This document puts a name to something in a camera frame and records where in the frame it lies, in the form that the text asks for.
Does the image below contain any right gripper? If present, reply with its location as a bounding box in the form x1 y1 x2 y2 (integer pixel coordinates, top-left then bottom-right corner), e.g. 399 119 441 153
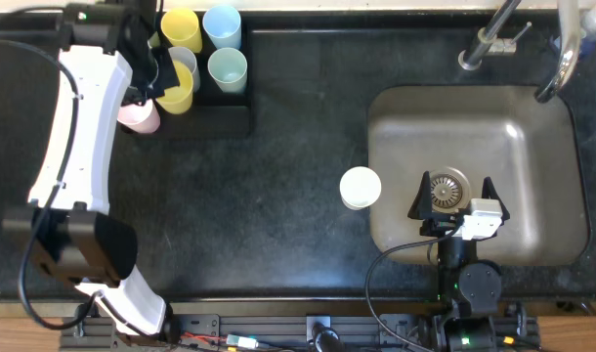
407 170 512 240

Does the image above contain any white cup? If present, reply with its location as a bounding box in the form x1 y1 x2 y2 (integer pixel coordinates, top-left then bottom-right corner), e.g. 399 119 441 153
338 165 383 212

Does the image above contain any yellow cup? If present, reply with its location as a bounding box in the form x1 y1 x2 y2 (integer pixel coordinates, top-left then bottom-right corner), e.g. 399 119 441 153
154 59 195 116
159 8 204 55

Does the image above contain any pink cup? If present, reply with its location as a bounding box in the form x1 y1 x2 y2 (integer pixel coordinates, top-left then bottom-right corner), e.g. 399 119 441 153
116 97 161 136

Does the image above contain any steel sink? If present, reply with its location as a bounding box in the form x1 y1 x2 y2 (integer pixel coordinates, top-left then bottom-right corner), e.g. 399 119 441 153
366 85 591 268

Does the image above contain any steel tap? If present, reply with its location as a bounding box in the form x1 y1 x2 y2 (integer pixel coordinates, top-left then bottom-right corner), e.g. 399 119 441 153
456 0 583 105

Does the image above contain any black tray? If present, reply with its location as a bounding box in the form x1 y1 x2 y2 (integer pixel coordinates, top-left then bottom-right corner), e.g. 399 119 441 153
120 12 254 139

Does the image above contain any blue cup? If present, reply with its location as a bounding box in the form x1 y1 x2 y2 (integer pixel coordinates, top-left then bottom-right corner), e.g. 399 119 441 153
201 6 243 52

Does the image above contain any grey cup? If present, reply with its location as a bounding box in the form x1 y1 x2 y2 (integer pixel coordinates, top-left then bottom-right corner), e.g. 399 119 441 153
168 46 202 94

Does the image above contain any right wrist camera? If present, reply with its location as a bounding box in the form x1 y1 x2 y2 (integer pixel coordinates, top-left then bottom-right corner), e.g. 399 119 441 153
459 198 504 242

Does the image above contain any black cable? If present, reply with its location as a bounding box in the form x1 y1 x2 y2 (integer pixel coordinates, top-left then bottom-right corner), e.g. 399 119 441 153
363 222 464 352
0 4 104 331

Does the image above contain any mounting rail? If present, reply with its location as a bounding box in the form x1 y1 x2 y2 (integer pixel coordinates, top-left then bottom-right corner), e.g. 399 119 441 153
58 302 543 352

